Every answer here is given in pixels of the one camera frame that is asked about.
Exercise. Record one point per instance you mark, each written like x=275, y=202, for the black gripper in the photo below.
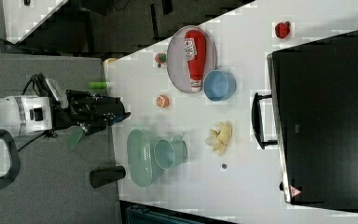
x=93, y=113

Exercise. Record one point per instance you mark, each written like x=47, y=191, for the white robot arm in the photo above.
x=31, y=115

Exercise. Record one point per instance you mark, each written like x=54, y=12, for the black toaster oven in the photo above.
x=314, y=91

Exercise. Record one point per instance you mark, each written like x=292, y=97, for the green cup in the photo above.
x=170, y=153

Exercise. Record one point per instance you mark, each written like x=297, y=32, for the small red green toy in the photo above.
x=160, y=59

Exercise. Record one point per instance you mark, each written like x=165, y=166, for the grey round plate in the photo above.
x=176, y=60

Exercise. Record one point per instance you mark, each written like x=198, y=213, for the blue bowl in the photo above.
x=219, y=85

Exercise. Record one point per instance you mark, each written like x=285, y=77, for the red ketchup bottle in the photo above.
x=195, y=52

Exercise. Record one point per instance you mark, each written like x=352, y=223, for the red strawberry toy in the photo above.
x=282, y=29

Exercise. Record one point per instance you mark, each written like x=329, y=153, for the black cylinder post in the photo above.
x=105, y=176

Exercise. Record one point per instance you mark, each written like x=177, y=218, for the black oven door handle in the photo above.
x=257, y=122

